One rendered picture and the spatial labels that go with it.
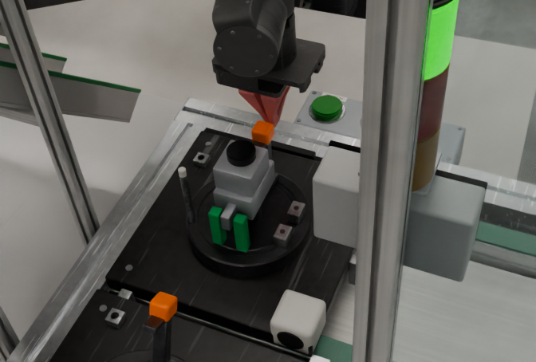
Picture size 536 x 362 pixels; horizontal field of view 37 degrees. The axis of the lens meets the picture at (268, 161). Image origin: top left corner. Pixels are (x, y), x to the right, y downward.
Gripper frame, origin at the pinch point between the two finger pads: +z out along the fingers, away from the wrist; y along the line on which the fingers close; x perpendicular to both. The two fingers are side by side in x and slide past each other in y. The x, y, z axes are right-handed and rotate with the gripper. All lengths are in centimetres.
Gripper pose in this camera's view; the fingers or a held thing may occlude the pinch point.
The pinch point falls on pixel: (273, 118)
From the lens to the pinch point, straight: 87.4
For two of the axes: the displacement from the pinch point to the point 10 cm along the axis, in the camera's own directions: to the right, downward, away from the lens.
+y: 9.2, 2.4, -3.1
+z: 0.6, 6.8, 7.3
